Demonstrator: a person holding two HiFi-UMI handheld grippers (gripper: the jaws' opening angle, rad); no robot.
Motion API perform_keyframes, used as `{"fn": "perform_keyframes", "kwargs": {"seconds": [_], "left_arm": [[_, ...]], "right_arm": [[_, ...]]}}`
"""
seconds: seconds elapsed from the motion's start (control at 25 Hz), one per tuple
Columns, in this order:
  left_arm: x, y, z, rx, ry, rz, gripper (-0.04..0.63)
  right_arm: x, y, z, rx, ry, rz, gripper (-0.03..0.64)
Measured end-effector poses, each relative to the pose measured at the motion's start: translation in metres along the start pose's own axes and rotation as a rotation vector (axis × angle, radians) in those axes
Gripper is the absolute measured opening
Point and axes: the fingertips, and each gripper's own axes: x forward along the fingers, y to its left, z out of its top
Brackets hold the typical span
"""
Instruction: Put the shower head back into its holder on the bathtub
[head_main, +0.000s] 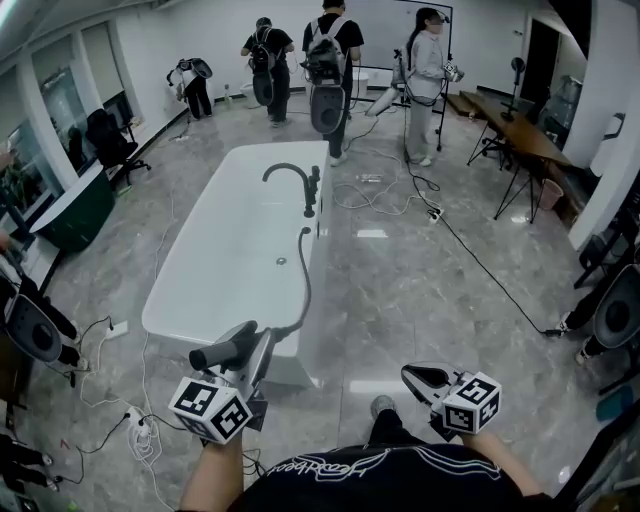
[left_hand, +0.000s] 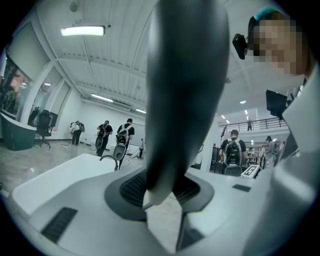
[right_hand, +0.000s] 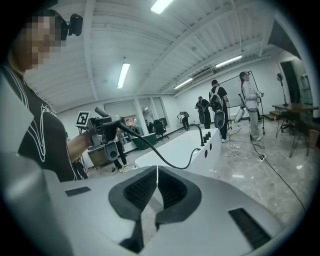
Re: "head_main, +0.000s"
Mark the black round desk fan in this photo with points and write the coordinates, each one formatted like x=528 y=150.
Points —
x=515 y=85

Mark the long wooden table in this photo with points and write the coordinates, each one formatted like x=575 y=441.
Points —
x=525 y=132

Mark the person's black trouser leg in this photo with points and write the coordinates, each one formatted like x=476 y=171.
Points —
x=395 y=430

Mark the black shower head holder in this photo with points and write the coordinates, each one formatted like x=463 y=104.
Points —
x=314 y=180

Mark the grey oval backpack panel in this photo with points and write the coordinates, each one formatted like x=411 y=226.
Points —
x=327 y=107
x=202 y=68
x=263 y=89
x=620 y=307
x=32 y=327

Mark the black curved bathtub faucet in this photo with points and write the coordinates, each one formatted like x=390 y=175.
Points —
x=295 y=172

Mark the blue flat pad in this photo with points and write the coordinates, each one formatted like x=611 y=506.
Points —
x=616 y=404

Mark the black office chair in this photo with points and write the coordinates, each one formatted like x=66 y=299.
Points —
x=107 y=140

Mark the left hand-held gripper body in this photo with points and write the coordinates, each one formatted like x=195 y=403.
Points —
x=215 y=417

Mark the white bathtub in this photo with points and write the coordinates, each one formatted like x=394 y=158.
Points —
x=240 y=240

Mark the person's grey shoe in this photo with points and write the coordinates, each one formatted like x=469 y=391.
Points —
x=382 y=404

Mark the green potted plant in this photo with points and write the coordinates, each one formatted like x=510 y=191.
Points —
x=11 y=182

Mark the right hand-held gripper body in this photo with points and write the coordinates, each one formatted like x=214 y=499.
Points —
x=472 y=402

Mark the dark green bathtub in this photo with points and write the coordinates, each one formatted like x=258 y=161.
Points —
x=75 y=215

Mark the green bottle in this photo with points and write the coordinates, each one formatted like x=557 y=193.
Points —
x=228 y=97

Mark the white power strip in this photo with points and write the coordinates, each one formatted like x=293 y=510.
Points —
x=139 y=419
x=435 y=214

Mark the person's left forearm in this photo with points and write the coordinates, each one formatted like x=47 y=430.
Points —
x=215 y=475

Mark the pink waste bin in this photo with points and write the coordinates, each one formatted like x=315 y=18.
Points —
x=551 y=194

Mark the person's black printed shirt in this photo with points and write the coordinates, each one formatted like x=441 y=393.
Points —
x=380 y=480

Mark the person's right forearm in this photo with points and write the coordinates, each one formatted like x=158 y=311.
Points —
x=505 y=460

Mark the black swivel chair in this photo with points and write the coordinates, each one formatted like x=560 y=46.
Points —
x=492 y=145

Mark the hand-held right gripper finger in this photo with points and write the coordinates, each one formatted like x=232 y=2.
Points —
x=417 y=390
x=430 y=367

